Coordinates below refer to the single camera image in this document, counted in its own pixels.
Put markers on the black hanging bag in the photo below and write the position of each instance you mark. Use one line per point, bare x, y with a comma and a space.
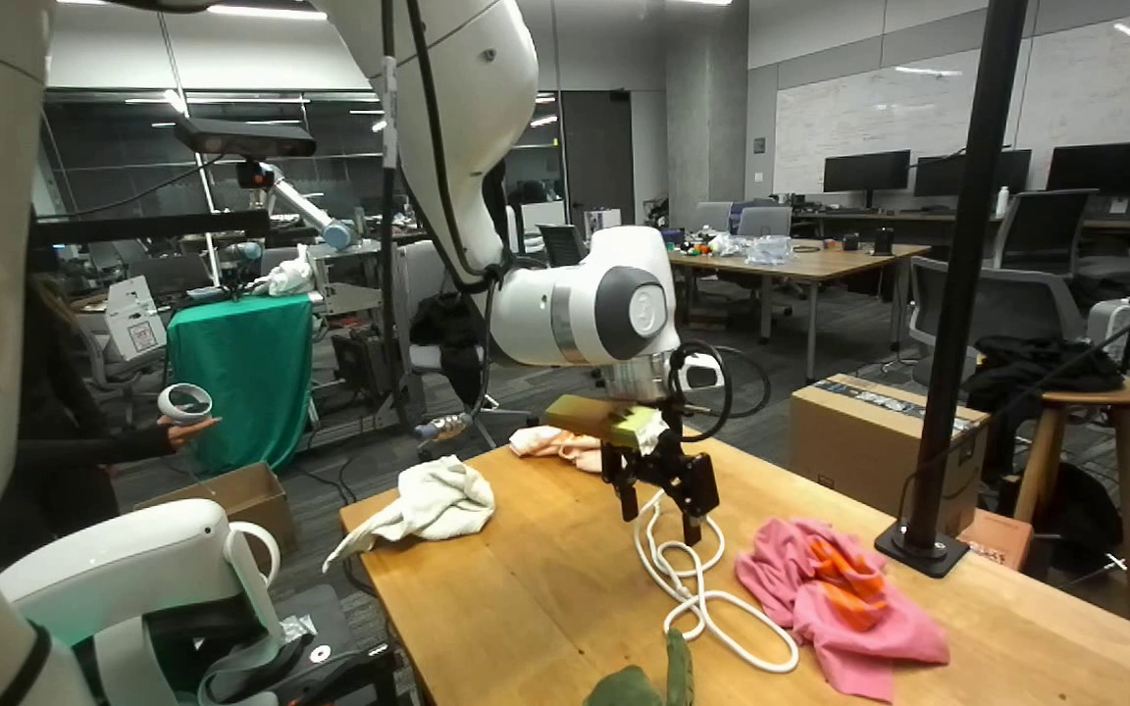
450, 340

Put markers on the small plain cardboard box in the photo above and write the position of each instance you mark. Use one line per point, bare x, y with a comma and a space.
244, 496

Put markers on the light grey cloth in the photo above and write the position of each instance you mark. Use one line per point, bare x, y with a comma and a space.
441, 503

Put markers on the grey office chair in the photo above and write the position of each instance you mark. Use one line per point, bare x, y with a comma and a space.
1002, 306

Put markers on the person in dark clothes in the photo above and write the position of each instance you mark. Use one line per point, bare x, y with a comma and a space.
62, 404

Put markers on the dark green cloth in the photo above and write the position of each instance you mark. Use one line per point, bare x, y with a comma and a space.
626, 686

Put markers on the black mesh office chair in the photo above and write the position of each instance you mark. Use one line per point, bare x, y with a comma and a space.
1043, 227

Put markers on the black bar camera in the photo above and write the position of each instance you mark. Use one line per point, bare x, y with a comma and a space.
251, 140

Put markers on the dark door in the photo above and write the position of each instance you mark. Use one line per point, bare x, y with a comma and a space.
599, 149

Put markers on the orange-red cloth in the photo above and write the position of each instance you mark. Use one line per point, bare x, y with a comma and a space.
844, 581

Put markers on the round wooden stool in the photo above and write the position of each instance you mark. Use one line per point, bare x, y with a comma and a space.
1096, 397

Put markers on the wall whiteboard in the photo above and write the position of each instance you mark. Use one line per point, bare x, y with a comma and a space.
882, 109

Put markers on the white VR controller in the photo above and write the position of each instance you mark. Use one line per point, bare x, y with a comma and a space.
182, 400

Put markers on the cardboard box with black strip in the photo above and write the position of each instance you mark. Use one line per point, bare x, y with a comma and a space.
852, 444

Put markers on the white paper sign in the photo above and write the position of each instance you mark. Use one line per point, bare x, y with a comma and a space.
136, 313

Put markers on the black upright pole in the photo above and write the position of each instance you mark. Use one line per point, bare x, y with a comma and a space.
964, 261

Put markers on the long wooden table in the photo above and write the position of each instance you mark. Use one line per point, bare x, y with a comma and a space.
801, 261

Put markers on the black computer monitor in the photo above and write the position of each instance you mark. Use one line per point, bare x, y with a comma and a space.
866, 170
1115, 164
939, 172

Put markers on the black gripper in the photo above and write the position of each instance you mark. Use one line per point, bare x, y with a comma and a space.
663, 464

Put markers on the pink cloth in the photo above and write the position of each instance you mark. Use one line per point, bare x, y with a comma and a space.
882, 639

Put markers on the peach shirt with orange print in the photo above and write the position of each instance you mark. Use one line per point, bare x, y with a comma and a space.
565, 444

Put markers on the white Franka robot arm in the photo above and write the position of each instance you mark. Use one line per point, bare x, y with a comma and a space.
459, 102

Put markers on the white crumpled object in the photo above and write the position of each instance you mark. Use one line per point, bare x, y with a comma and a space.
289, 273

